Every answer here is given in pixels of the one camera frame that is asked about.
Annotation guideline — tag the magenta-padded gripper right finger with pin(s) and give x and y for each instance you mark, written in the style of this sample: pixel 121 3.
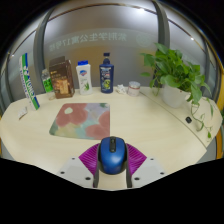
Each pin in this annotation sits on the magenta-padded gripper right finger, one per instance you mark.
pixel 136 160

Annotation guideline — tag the brown cardboard box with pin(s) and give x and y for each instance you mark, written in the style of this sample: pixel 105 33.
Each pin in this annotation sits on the brown cardboard box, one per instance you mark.
pixel 62 80

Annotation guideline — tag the blue computer mouse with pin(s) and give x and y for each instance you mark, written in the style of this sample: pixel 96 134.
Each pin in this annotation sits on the blue computer mouse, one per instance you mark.
pixel 112 156

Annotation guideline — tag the crumpled white paper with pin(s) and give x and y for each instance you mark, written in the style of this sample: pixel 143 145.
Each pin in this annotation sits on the crumpled white paper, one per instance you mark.
pixel 121 89

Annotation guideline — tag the green plant in white pot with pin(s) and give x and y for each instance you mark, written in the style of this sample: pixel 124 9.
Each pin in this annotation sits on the green plant in white pot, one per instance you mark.
pixel 173 80

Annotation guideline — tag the small white packet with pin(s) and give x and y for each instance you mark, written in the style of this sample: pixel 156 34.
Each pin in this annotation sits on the small white packet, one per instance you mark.
pixel 22 113

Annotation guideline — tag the clear green-label bottle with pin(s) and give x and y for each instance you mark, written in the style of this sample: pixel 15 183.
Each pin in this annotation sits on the clear green-label bottle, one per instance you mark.
pixel 47 83

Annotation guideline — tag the white blue-capped lotion bottle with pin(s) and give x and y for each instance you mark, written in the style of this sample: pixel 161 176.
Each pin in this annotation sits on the white blue-capped lotion bottle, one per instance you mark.
pixel 84 79

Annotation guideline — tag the white green shuttlecock tube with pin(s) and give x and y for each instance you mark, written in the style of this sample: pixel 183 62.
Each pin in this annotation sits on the white green shuttlecock tube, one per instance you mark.
pixel 29 83

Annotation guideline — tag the small white pink jar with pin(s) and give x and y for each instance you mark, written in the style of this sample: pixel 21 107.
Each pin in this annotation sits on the small white pink jar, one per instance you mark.
pixel 134 89

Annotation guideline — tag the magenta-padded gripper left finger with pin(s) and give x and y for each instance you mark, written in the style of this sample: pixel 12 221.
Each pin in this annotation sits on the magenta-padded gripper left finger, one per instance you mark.
pixel 87 160

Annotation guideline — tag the floral pastel mouse pad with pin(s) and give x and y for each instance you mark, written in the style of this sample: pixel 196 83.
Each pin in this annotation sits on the floral pastel mouse pad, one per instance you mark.
pixel 80 120

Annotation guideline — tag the small black round object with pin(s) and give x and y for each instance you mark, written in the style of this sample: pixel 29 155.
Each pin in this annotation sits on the small black round object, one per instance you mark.
pixel 188 119

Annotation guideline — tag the dark blue shampoo bottle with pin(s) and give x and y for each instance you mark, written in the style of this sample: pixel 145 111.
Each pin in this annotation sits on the dark blue shampoo bottle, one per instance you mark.
pixel 106 76

